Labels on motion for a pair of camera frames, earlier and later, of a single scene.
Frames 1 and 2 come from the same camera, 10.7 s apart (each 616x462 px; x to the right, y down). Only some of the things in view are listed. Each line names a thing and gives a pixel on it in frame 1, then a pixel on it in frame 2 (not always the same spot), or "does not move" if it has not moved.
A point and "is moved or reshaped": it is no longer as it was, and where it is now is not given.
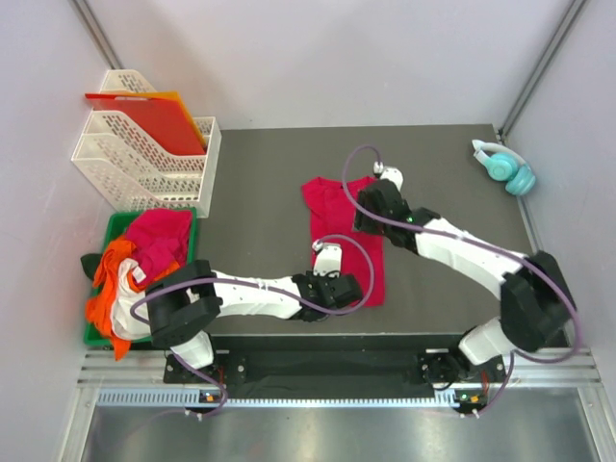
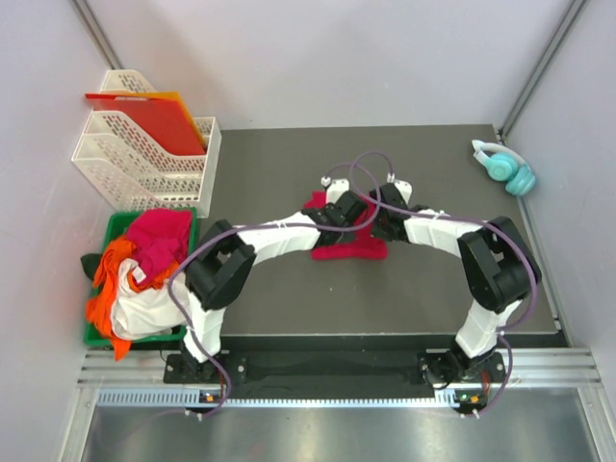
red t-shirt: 330,205 is moved or reshaped
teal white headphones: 505,165 does not move
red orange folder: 163,113 does not move
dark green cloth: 89,263 does not move
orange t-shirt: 98,308 does not move
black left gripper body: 318,279 to 321,209
